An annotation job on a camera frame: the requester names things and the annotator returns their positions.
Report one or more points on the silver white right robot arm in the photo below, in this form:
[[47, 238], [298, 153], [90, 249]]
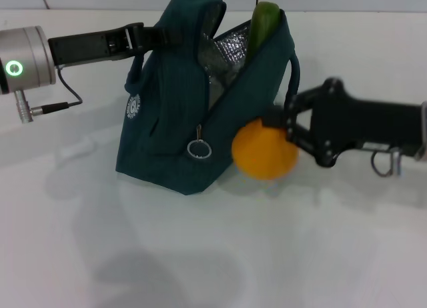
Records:
[[424, 131]]

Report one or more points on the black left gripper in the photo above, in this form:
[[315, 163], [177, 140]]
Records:
[[86, 48]]

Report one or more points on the orange yellow pear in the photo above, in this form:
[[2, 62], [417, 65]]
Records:
[[263, 154]]

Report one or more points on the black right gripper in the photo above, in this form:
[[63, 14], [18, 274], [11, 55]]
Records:
[[367, 126]]

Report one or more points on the dark teal insulated lunch bag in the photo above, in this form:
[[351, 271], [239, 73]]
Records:
[[166, 121]]

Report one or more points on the green cucumber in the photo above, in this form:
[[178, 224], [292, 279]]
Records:
[[262, 28]]

